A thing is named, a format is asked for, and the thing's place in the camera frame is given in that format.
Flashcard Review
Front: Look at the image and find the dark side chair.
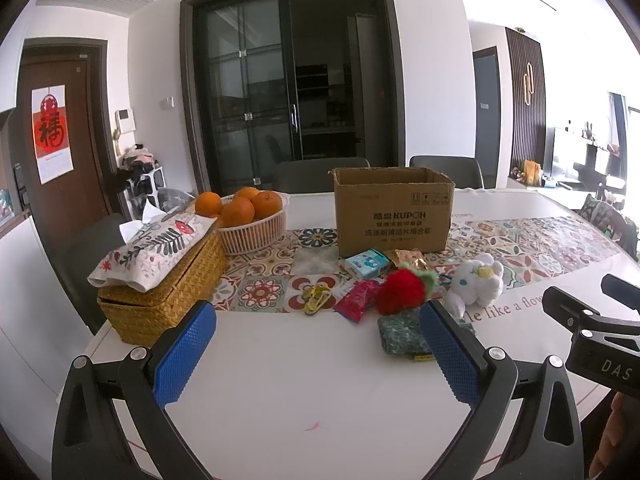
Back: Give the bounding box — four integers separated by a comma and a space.
65, 212, 146, 333

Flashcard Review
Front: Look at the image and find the floral fabric tissue cover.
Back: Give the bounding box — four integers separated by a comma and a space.
88, 211, 218, 292

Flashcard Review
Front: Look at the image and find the dark slatted wall panel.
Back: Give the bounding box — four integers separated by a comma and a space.
505, 26, 548, 178

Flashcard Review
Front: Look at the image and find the brown cardboard box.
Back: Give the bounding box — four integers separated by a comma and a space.
327, 166, 456, 259

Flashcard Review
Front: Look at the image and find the red and white wall calendar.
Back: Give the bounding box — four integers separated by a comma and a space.
31, 85, 75, 184

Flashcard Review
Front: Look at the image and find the grey dining chair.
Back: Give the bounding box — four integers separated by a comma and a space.
409, 155, 485, 191
272, 157, 371, 194

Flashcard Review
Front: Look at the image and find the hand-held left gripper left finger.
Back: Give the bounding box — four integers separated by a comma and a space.
52, 300, 218, 480

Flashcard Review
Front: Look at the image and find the pink snack packet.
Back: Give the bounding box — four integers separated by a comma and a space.
333, 280, 383, 324

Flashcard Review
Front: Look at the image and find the green scrubbing sponge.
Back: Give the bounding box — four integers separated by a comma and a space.
377, 310, 478, 362

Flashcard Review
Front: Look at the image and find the woven straw tissue box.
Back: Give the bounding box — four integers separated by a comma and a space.
96, 225, 228, 347

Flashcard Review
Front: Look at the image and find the white printed tablecloth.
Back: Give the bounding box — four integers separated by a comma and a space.
87, 187, 640, 480

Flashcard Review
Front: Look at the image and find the yellow hair clip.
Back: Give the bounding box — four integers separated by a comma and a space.
300, 283, 333, 316

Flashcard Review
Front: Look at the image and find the white shoe rack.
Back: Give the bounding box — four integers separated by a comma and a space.
117, 144, 167, 211

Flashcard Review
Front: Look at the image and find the patterned table runner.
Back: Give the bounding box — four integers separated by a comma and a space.
210, 215, 623, 313

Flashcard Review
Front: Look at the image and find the white plush toy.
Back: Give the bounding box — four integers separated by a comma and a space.
444, 253, 505, 317

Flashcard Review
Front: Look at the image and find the person's right hand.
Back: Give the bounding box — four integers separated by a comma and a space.
589, 391, 640, 480

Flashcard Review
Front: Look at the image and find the red plush strawberry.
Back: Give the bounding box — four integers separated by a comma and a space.
375, 260, 443, 317

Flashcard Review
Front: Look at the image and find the gold foil wrapper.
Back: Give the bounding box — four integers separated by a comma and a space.
390, 248, 427, 268

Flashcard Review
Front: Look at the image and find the patterned armchair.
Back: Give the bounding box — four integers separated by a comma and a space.
580, 192, 640, 262

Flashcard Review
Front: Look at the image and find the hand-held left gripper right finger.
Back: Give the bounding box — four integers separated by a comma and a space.
417, 300, 585, 480

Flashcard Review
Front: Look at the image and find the pile of oranges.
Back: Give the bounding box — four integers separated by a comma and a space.
194, 186, 285, 228

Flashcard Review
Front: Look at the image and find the black glass sliding door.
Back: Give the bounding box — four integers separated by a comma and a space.
180, 0, 406, 196

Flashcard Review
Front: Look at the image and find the blue tissue packet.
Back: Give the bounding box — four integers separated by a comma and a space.
344, 249, 391, 281

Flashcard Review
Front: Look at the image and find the white low cabinet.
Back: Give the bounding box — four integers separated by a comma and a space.
507, 175, 591, 207

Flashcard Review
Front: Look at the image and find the white tissue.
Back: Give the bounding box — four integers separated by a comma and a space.
119, 204, 166, 243

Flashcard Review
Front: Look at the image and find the brown wooden door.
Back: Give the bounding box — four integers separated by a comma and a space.
20, 39, 121, 261

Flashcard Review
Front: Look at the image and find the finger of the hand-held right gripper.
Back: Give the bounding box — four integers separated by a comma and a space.
542, 285, 640, 351
601, 274, 640, 307

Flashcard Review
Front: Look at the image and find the white plastic basket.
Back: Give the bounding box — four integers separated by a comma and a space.
192, 192, 291, 257

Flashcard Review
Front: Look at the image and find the dark interior door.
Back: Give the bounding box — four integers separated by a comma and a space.
472, 46, 502, 190

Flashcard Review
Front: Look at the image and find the television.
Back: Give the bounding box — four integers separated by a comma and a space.
550, 126, 623, 183

